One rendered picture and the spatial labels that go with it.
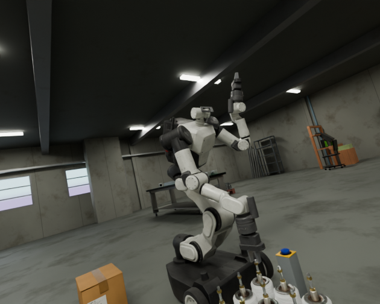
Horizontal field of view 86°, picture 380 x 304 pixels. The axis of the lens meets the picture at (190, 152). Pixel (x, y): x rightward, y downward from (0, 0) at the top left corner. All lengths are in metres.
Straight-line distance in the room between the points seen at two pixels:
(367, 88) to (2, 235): 13.27
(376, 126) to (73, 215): 11.45
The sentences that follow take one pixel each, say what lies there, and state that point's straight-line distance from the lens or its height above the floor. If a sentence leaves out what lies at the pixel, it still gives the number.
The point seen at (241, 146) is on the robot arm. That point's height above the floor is 0.91.
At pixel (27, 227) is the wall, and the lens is 8.88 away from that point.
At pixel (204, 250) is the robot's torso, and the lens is 1.48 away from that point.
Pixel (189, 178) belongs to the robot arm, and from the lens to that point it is 1.06.
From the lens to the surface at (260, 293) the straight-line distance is 1.11.
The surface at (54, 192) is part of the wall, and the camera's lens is 8.88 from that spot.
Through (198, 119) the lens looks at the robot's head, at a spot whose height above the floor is 1.12.
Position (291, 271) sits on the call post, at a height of 0.25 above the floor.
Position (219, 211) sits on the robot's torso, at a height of 0.55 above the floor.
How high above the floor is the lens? 0.77
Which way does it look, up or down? 7 degrees up
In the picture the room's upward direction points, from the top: 13 degrees counter-clockwise
